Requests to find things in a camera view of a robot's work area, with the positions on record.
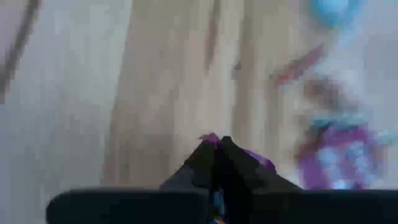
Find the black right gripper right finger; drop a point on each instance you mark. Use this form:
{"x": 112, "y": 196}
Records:
{"x": 242, "y": 174}

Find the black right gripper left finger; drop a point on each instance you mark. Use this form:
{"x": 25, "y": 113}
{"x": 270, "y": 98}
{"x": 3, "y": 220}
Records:
{"x": 199, "y": 174}

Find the pink candy stick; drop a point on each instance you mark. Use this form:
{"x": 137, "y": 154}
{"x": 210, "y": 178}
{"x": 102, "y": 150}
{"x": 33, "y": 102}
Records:
{"x": 298, "y": 65}

